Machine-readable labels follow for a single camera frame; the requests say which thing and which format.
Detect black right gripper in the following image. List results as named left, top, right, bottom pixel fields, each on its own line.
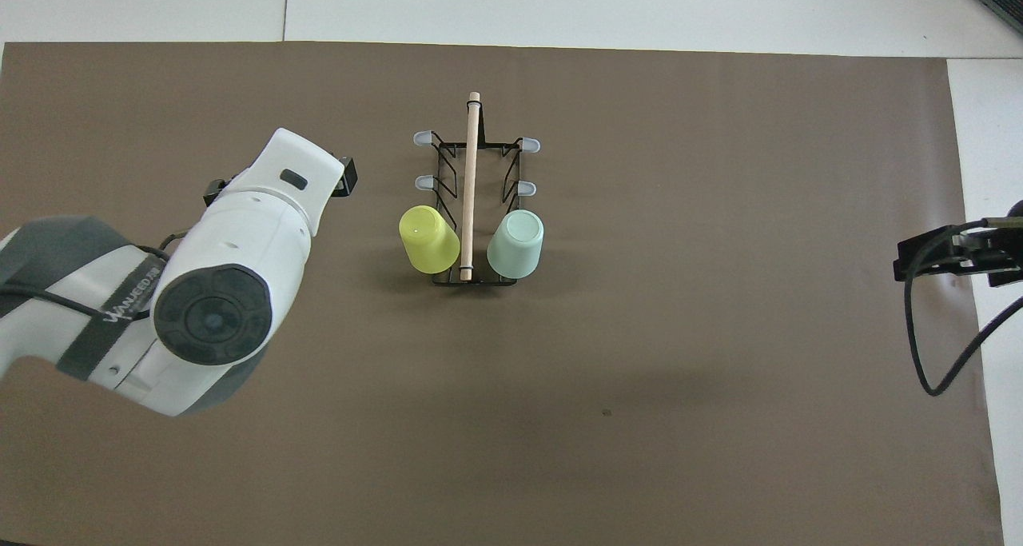
left=894, top=200, right=1023, bottom=288

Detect yellow plastic cup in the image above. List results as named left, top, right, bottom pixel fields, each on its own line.
left=399, top=205, right=462, bottom=275

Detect green plastic cup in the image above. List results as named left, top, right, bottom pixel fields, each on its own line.
left=486, top=209, right=545, bottom=281

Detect brown table mat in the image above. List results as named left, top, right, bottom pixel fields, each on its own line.
left=0, top=41, right=1005, bottom=546

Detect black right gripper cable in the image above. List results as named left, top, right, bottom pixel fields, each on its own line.
left=903, top=218, right=1023, bottom=397

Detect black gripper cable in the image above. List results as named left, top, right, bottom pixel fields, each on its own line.
left=903, top=218, right=1023, bottom=397
left=0, top=229, right=189, bottom=324

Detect black wire cup rack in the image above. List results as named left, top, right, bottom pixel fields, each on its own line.
left=412, top=92, right=542, bottom=287

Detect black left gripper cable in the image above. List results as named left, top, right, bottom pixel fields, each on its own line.
left=0, top=229, right=189, bottom=324

